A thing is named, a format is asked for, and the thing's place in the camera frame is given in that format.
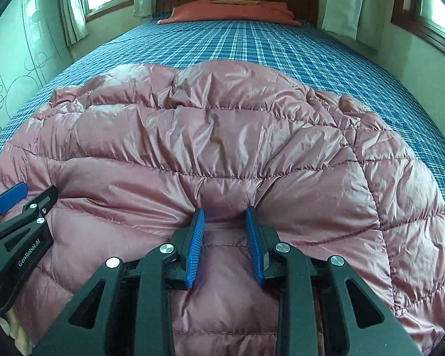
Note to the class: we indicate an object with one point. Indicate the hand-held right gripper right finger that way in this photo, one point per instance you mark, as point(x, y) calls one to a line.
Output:
point(255, 248)

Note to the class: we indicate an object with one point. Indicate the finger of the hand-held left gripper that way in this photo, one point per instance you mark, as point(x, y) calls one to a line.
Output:
point(11, 196)
point(40, 202)

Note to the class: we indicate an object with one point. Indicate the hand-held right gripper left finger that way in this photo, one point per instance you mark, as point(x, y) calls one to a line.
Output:
point(194, 248)

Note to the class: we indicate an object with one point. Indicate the pink puffer jacket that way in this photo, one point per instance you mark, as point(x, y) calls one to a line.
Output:
point(222, 137)

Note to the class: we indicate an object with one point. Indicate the person's left hand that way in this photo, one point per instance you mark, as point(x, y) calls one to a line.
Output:
point(18, 326)

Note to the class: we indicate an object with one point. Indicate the glossy wardrobe with circle pattern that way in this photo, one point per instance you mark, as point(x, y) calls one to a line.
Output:
point(15, 63)

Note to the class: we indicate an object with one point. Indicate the narrow pale green curtain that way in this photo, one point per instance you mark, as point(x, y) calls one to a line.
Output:
point(76, 7)

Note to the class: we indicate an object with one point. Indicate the bed with blue plaid sheet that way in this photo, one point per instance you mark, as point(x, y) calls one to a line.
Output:
point(244, 44)

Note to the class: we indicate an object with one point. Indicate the folded pink blanket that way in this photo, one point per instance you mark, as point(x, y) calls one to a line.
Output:
point(226, 12)

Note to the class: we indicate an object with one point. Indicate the wide white curtain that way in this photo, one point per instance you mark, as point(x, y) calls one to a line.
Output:
point(356, 3)

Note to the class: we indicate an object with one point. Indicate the wood-framed window beside bed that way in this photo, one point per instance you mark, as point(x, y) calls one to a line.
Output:
point(430, 11)

